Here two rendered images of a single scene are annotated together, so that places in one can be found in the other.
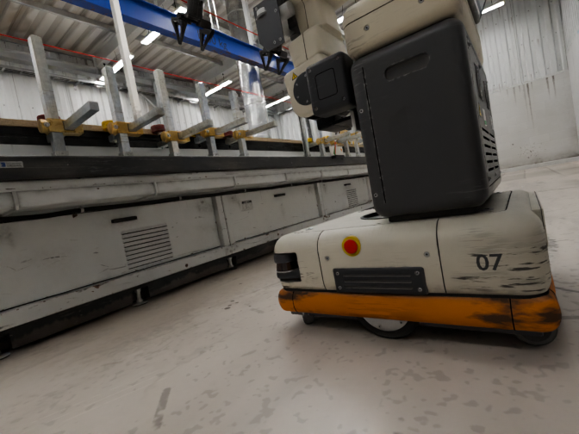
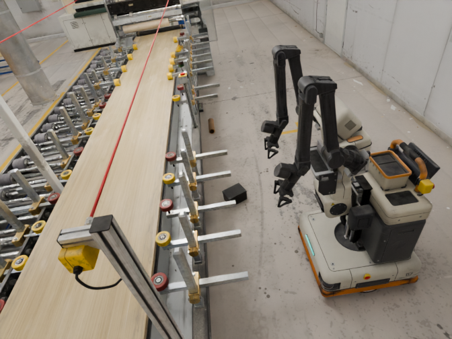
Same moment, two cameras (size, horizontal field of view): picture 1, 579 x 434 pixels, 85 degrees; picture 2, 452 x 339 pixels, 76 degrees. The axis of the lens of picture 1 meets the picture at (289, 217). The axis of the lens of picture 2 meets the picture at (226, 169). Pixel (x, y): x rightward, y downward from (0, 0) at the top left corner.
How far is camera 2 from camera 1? 2.07 m
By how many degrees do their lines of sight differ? 49
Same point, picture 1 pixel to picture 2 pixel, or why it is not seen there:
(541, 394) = (419, 302)
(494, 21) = not seen: outside the picture
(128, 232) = not seen: hidden behind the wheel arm
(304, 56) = (342, 197)
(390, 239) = (382, 274)
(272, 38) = (328, 190)
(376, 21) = (403, 219)
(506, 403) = (416, 309)
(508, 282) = (411, 276)
